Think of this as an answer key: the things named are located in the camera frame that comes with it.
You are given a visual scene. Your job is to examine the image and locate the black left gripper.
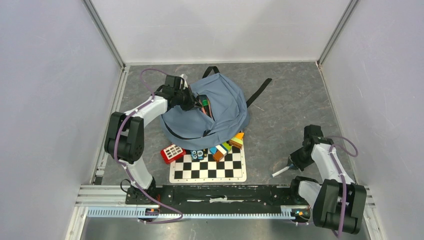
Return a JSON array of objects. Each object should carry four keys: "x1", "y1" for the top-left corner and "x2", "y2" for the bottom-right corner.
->
[{"x1": 174, "y1": 85, "x2": 203, "y2": 112}]

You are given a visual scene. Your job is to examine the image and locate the white blue marker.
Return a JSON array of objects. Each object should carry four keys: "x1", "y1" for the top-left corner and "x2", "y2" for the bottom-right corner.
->
[{"x1": 271, "y1": 164, "x2": 295, "y2": 178}]

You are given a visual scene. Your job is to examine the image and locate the blue grey backpack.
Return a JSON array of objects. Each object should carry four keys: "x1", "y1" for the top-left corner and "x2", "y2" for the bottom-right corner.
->
[{"x1": 159, "y1": 66, "x2": 272, "y2": 150}]

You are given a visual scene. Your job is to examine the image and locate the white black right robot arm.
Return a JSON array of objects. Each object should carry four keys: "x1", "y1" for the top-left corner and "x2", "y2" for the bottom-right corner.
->
[{"x1": 287, "y1": 124, "x2": 367, "y2": 235}]

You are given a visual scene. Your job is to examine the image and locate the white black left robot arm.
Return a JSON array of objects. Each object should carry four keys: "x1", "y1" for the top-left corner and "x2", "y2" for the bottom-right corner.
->
[{"x1": 104, "y1": 74, "x2": 200, "y2": 204}]

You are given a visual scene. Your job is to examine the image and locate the blue owl toy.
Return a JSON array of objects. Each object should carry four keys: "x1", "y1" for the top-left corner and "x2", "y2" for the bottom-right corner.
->
[{"x1": 190, "y1": 148, "x2": 209, "y2": 162}]

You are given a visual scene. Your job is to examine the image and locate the red toy block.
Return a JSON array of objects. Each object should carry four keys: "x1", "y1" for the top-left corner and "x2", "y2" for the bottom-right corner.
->
[{"x1": 160, "y1": 144, "x2": 186, "y2": 165}]

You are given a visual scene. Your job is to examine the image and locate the multicolour toy brick stack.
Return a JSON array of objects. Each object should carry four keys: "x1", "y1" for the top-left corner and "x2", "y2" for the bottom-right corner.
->
[{"x1": 209, "y1": 131, "x2": 245, "y2": 162}]

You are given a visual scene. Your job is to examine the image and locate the black white chess mat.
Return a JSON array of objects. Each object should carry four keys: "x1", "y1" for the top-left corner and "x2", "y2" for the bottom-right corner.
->
[{"x1": 169, "y1": 147, "x2": 247, "y2": 184}]

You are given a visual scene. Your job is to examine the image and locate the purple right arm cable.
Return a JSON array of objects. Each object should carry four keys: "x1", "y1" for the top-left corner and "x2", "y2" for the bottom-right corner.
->
[{"x1": 293, "y1": 135, "x2": 359, "y2": 239}]

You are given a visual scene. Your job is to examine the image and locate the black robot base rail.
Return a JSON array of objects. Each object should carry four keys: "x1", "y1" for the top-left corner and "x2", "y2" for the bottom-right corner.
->
[{"x1": 123, "y1": 184, "x2": 312, "y2": 224}]

